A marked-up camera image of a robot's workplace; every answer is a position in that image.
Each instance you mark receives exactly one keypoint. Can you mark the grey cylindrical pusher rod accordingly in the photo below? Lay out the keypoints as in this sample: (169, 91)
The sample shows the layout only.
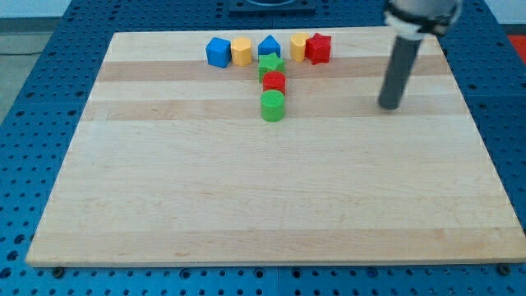
(400, 65)

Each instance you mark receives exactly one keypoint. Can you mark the green star block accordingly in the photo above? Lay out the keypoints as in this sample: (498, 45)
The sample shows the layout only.
(269, 63)

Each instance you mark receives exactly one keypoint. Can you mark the wooden board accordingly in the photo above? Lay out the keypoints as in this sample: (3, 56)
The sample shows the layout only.
(172, 164)

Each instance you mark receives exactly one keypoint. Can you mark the blue cube block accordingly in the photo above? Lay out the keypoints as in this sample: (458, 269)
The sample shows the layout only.
(218, 52)

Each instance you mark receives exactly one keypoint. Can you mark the green cylinder block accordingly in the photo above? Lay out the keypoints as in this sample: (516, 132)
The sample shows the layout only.
(272, 105)

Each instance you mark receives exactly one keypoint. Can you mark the red star block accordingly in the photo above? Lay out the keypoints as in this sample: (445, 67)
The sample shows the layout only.
(318, 48)

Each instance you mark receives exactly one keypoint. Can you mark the yellow hexagon block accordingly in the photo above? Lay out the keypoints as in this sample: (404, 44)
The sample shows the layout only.
(241, 51)

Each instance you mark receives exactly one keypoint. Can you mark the yellow heart block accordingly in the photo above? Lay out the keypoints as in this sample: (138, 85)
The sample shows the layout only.
(297, 47)

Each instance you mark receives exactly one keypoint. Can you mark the red cylinder block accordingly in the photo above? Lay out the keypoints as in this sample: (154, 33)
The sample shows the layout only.
(274, 80)

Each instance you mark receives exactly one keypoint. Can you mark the blue pentagon block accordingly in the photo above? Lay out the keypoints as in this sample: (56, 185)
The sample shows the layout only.
(268, 46)

